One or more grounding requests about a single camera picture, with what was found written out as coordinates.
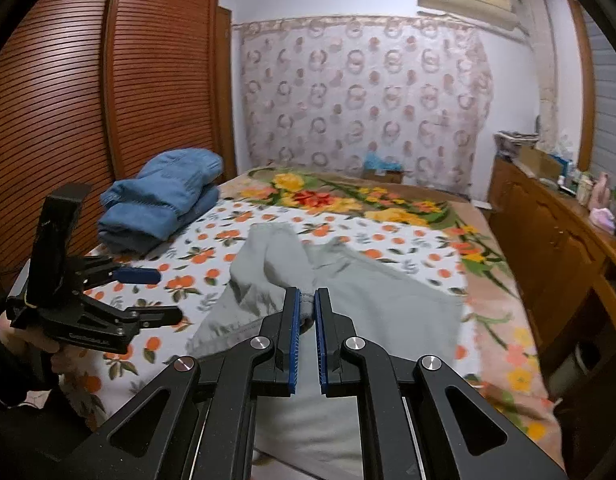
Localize grey-green pants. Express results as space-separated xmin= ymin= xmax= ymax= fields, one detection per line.
xmin=186 ymin=222 xmax=463 ymax=479

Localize person's left hand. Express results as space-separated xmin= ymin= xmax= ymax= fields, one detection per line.
xmin=0 ymin=312 xmax=89 ymax=375

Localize white orange-print blanket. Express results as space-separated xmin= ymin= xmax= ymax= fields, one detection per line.
xmin=62 ymin=200 xmax=468 ymax=428

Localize folded blue denim jeans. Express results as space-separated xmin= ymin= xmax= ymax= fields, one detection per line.
xmin=98 ymin=148 xmax=223 ymax=255

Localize brown louvered wardrobe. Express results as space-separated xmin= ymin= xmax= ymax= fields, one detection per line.
xmin=0 ymin=0 xmax=236 ymax=290

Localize brown wooden sideboard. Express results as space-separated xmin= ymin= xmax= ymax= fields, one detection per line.
xmin=487 ymin=155 xmax=616 ymax=376

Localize cardboard box with blue cloth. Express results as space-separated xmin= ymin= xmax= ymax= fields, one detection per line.
xmin=361 ymin=152 xmax=404 ymax=184

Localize pink item on sideboard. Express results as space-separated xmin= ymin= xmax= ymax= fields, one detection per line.
xmin=588 ymin=172 xmax=615 ymax=234

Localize circle-patterned curtain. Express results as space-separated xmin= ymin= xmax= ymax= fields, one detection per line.
xmin=238 ymin=15 xmax=494 ymax=194

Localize cardboard box on sideboard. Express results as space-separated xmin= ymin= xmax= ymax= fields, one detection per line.
xmin=516 ymin=146 xmax=563 ymax=181

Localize stack of magazines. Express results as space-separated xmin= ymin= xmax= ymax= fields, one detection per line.
xmin=494 ymin=130 xmax=539 ymax=159

